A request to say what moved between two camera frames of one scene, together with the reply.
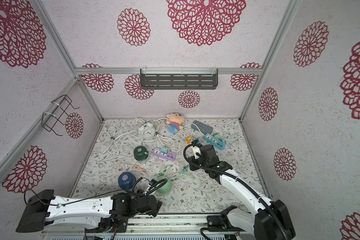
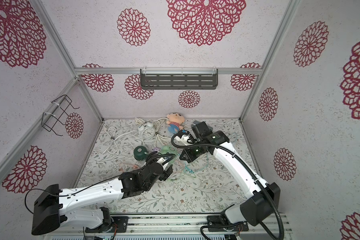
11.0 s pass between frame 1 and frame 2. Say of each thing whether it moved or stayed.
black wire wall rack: stayed
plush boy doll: stayed
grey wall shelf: stayed
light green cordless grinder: moved
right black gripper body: moved
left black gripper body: moved
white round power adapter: stayed
